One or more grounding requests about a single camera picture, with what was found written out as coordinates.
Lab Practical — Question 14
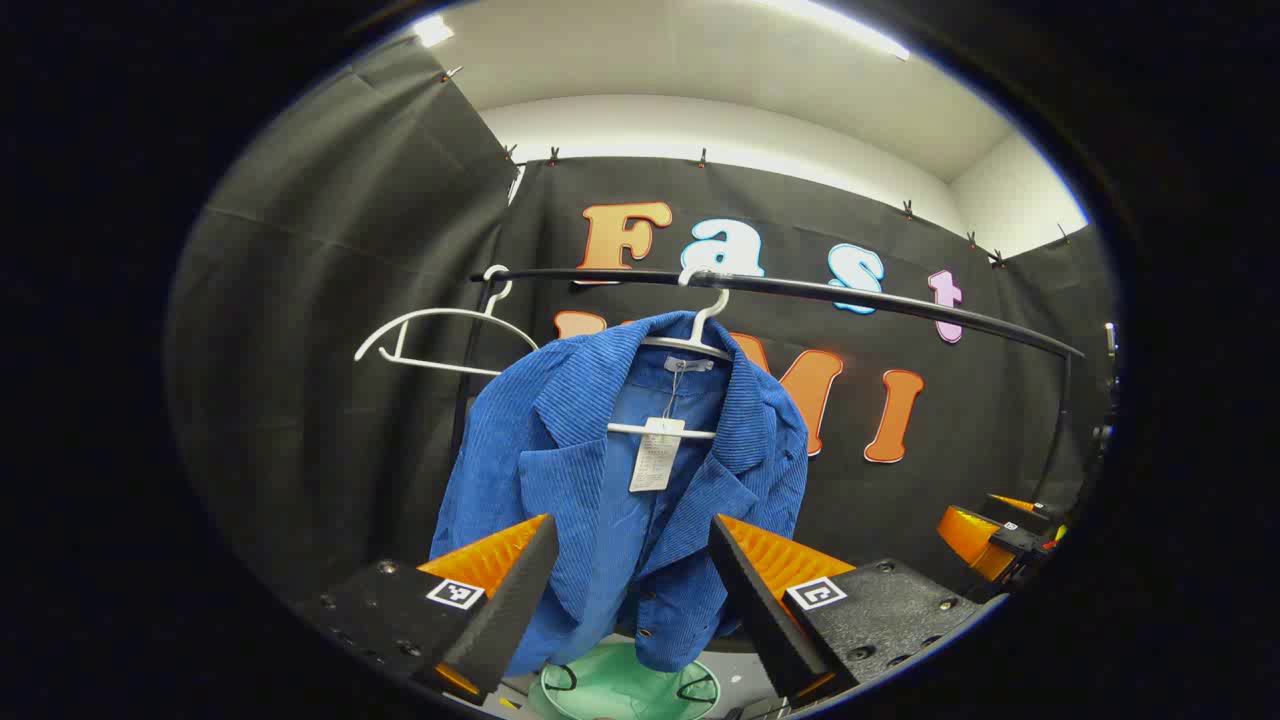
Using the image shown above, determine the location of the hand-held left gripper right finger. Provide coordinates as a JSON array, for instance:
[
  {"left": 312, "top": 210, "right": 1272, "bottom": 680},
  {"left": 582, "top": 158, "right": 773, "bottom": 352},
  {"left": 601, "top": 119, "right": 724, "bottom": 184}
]
[{"left": 708, "top": 514, "right": 986, "bottom": 701}]

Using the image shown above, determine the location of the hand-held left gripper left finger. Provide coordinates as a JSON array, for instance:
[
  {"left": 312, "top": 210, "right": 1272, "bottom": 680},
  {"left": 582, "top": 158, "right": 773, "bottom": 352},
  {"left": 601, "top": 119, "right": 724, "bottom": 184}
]
[{"left": 300, "top": 514, "right": 561, "bottom": 706}]

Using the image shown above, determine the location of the mint green laundry hamper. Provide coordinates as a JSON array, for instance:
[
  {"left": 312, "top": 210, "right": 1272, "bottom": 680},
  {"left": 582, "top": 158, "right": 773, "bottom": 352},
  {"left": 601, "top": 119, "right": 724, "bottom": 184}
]
[{"left": 528, "top": 642, "right": 721, "bottom": 720}]

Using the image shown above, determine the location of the blue corduroy jacket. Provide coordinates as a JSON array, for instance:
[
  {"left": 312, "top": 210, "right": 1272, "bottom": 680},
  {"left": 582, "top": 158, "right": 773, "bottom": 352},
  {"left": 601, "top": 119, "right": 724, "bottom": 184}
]
[{"left": 430, "top": 310, "right": 809, "bottom": 676}]

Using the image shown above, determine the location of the white clothes hanger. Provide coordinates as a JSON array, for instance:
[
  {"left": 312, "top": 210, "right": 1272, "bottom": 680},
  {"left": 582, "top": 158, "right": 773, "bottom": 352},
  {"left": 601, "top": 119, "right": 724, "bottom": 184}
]
[
  {"left": 354, "top": 265, "right": 541, "bottom": 378},
  {"left": 608, "top": 268, "right": 736, "bottom": 441}
]

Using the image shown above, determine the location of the black backdrop cloth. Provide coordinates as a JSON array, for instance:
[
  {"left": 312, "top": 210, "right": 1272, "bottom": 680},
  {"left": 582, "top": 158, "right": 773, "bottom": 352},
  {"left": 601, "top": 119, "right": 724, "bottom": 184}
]
[{"left": 165, "top": 40, "right": 1116, "bottom": 601}]

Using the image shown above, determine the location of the row of black cloth clips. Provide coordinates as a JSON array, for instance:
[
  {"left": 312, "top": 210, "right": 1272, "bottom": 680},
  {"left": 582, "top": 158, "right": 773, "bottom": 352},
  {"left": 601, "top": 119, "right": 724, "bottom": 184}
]
[{"left": 440, "top": 65, "right": 1071, "bottom": 269}]

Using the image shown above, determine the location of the black clothes rail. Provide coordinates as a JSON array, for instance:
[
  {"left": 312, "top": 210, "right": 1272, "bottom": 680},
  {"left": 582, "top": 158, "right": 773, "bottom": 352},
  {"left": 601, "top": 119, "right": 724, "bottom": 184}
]
[{"left": 450, "top": 266, "right": 1086, "bottom": 506}]

